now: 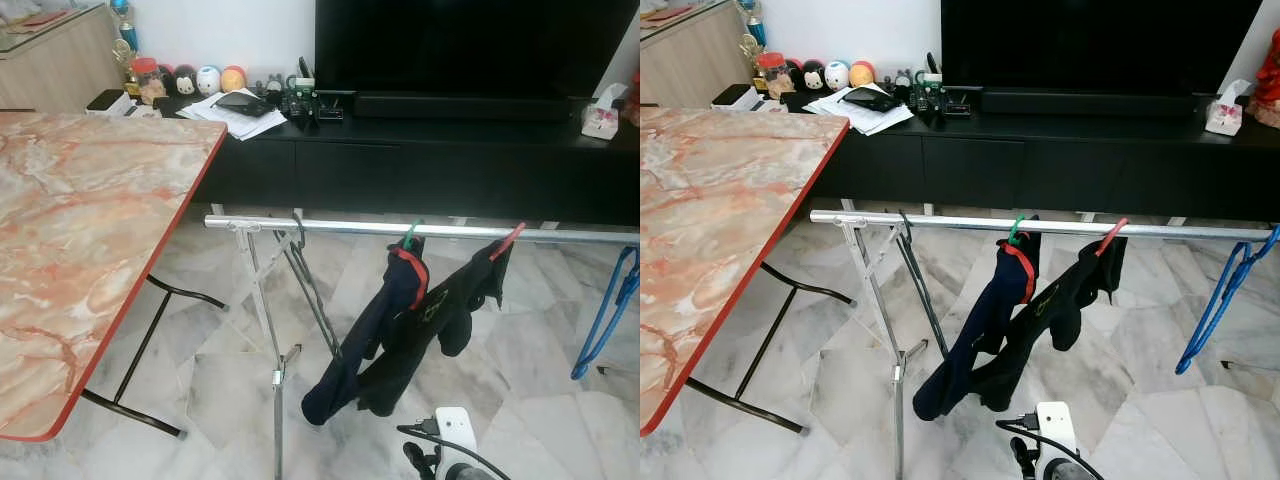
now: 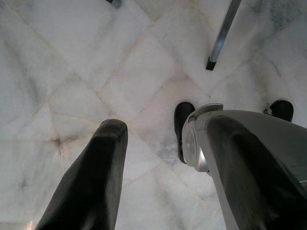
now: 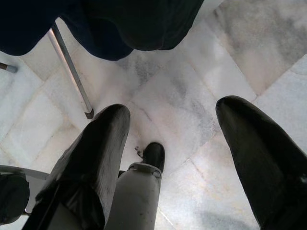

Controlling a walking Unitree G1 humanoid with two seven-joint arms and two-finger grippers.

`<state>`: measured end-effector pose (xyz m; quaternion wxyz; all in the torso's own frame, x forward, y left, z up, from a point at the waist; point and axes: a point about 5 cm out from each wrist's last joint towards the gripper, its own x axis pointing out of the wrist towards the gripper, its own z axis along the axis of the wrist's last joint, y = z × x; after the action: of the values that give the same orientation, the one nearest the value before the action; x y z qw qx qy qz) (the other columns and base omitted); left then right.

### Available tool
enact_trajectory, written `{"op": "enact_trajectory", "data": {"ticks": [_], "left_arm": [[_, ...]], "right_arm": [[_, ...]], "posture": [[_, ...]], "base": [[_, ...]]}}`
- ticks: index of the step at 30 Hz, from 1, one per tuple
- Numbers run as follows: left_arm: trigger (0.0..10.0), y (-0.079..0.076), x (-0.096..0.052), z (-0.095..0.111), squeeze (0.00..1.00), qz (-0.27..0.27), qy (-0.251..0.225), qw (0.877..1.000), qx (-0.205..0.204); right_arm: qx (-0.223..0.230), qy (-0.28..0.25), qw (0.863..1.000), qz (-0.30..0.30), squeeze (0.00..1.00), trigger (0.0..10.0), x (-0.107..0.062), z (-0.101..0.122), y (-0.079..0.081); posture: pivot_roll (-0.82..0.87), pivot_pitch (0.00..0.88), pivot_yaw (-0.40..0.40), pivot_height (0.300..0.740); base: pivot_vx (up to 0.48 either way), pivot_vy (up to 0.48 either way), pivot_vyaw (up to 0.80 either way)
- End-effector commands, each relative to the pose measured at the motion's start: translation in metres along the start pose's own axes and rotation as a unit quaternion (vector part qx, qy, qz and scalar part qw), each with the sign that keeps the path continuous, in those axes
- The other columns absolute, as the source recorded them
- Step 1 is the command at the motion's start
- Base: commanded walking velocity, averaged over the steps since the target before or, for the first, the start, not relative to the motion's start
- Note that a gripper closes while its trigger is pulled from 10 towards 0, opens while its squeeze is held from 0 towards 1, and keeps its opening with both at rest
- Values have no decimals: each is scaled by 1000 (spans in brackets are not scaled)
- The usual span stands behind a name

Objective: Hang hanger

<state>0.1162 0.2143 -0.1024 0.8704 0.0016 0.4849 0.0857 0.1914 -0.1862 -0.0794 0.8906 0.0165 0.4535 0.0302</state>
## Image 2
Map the silver metal clothes rack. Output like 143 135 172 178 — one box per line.
105 0 243 71

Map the black robot foot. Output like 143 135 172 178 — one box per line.
270 100 295 123
174 101 196 165

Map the black robot left foot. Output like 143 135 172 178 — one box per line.
174 101 196 165

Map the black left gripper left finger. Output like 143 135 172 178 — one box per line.
35 119 129 230

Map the black robot right foot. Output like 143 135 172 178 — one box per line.
270 100 295 123

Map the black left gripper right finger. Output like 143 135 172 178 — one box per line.
206 114 307 230

